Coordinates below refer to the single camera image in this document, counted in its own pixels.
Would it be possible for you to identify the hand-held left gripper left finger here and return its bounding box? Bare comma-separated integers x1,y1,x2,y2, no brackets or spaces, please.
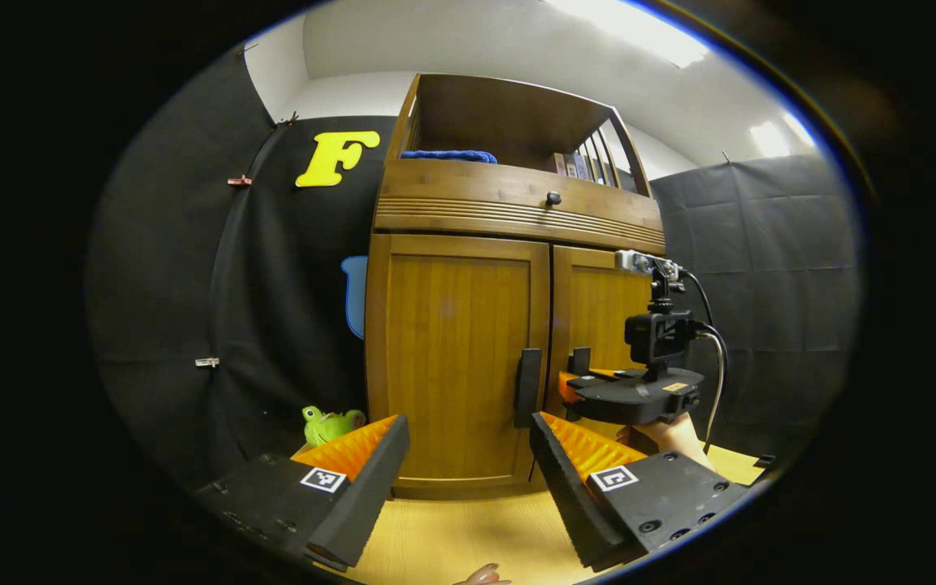
196,414,412,572

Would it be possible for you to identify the small ceiling light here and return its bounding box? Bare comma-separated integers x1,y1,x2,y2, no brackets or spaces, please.
748,114,817,159

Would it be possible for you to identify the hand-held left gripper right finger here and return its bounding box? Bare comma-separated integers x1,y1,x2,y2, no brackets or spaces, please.
529,410,765,572

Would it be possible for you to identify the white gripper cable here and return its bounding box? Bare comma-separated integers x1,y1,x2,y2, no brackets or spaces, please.
695,331,727,454

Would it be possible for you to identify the blue cloth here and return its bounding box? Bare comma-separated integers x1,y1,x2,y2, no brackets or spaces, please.
400,149,498,165

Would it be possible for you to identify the wooden double-door shoe cabinet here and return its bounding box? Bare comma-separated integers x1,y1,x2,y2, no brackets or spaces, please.
364,73,668,501

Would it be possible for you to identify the large ceiling light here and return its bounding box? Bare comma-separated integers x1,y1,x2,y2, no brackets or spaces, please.
545,0,713,70

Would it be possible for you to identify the black backdrop cloth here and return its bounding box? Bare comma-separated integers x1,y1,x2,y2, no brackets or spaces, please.
86,49,865,488

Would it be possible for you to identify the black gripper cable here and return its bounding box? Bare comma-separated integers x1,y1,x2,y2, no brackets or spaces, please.
683,272,730,383

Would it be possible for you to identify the wooden cabinet door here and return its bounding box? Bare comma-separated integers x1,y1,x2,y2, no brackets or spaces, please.
545,245,656,444
366,234,552,488

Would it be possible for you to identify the green frog plush toy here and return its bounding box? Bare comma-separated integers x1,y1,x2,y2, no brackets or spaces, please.
301,405,367,448

